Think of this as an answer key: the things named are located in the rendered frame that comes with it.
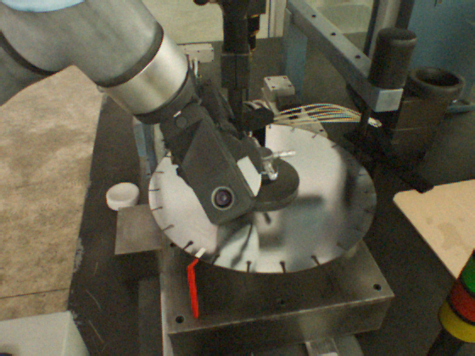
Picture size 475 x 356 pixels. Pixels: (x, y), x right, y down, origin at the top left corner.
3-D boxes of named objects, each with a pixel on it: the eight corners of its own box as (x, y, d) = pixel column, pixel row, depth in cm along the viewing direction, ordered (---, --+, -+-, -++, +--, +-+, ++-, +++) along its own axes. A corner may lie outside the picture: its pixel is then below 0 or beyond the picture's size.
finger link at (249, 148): (268, 159, 48) (237, 117, 41) (271, 169, 47) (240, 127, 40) (234, 177, 49) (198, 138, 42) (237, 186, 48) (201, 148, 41)
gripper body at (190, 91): (235, 108, 49) (181, 35, 39) (254, 158, 43) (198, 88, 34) (182, 137, 50) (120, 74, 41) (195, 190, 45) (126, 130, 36)
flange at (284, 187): (227, 210, 54) (226, 197, 53) (220, 162, 63) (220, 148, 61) (307, 204, 55) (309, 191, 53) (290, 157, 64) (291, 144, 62)
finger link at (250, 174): (263, 158, 55) (233, 119, 48) (276, 191, 51) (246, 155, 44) (243, 169, 55) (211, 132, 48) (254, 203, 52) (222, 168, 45)
